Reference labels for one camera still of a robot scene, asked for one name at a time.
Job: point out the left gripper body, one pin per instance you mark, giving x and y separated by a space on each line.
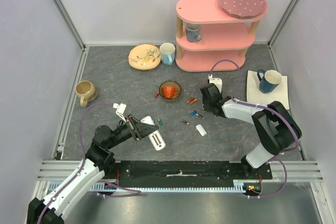
132 128

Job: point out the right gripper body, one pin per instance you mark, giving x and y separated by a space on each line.
209 100

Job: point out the white remote control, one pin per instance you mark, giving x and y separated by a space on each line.
155 137

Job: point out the white battery cover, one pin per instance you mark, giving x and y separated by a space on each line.
201 130

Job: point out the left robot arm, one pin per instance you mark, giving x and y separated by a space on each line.
98 161

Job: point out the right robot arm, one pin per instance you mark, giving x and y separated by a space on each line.
275 127

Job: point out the white square plate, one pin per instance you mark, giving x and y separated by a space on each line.
254 95

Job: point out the orange cup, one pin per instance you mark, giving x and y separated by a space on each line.
169 92

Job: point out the dark blue mug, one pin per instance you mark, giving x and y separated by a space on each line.
268 80

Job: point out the pink three-tier shelf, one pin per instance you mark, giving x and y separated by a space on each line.
223 36

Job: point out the beige mug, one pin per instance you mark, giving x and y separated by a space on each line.
86 92

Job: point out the light blue mug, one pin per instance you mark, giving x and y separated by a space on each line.
167 51

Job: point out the yellow floral plate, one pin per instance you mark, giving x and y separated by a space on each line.
144 57

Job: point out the grey mug on shelf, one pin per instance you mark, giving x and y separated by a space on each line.
193 32

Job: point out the pink dotted plate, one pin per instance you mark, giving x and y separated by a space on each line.
243 9

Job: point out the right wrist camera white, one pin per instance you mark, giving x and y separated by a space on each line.
216 81

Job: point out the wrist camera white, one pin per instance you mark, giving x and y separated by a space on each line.
120 109
216 81

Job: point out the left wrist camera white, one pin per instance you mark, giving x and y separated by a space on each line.
120 109

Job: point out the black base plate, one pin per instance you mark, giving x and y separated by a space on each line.
182 173

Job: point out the white cable duct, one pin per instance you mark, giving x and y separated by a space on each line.
234 187

